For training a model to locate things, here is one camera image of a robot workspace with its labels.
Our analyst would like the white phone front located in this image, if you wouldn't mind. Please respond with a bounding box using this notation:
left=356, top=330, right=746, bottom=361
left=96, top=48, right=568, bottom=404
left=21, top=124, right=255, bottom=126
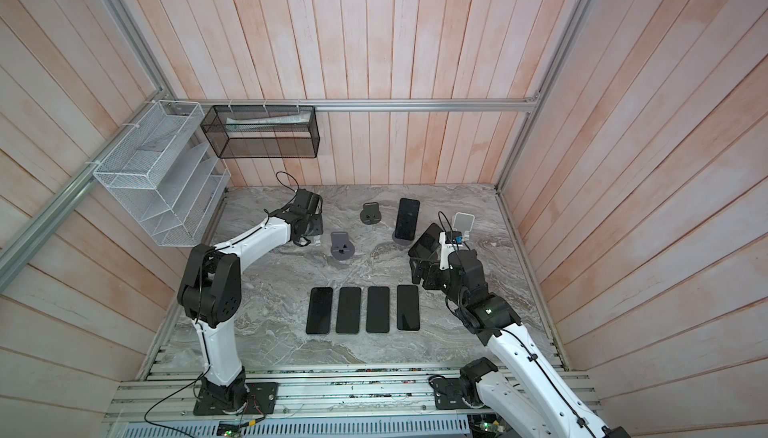
left=396, top=285, right=420, bottom=331

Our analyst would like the aluminium front rail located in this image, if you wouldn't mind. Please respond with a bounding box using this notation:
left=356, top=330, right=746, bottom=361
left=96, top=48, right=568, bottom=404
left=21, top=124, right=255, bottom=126
left=103, top=368, right=602, bottom=422

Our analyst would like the blue phone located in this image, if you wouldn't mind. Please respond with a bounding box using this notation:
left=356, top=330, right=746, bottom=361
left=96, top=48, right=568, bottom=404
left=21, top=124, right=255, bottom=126
left=305, top=287, right=334, bottom=335

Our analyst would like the dark grey phone stand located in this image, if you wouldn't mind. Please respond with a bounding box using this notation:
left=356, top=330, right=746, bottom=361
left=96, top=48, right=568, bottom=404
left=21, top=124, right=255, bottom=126
left=360, top=202, right=382, bottom=225

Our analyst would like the green phone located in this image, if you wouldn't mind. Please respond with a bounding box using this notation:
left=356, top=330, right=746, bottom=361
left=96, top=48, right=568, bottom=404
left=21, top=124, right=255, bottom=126
left=335, top=287, right=362, bottom=334

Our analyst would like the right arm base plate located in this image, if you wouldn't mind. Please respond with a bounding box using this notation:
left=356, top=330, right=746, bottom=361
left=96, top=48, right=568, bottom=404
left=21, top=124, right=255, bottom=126
left=427, top=373, right=518, bottom=411

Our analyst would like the white folding phone stand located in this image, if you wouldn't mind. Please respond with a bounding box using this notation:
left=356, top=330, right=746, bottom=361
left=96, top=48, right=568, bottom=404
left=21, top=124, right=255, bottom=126
left=452, top=212, right=475, bottom=236

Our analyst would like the grey round stand base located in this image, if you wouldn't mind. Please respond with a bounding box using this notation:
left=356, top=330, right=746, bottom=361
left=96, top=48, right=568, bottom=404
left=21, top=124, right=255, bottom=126
left=330, top=231, right=355, bottom=261

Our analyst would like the purple phone rear stand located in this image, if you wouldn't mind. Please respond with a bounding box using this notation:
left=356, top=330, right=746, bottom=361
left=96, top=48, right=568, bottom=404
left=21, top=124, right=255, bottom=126
left=393, top=198, right=420, bottom=242

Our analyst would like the black wire mesh basket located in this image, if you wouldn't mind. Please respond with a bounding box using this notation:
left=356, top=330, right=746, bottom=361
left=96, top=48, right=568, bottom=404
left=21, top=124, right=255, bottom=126
left=201, top=104, right=320, bottom=159

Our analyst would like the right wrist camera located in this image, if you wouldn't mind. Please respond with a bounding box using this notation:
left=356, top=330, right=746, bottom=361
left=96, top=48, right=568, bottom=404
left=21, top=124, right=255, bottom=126
left=439, top=230, right=463, bottom=271

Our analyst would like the white wire mesh shelf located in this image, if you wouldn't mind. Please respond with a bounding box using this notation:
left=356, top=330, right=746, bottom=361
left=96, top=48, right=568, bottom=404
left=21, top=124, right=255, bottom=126
left=94, top=101, right=230, bottom=248

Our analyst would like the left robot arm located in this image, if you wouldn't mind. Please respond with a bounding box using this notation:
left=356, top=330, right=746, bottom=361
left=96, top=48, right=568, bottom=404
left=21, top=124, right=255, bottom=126
left=177, top=188, right=323, bottom=414

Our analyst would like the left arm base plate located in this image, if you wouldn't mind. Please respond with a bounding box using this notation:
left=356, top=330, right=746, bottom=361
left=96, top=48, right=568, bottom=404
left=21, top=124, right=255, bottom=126
left=193, top=380, right=279, bottom=416

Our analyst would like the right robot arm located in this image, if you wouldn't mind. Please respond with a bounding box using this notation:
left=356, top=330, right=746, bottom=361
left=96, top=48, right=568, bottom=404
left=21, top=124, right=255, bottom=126
left=410, top=249, right=629, bottom=437

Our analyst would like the black phone stand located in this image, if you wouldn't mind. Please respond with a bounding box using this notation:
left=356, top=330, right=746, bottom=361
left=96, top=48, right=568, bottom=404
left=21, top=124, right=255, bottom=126
left=366, top=286, right=390, bottom=333

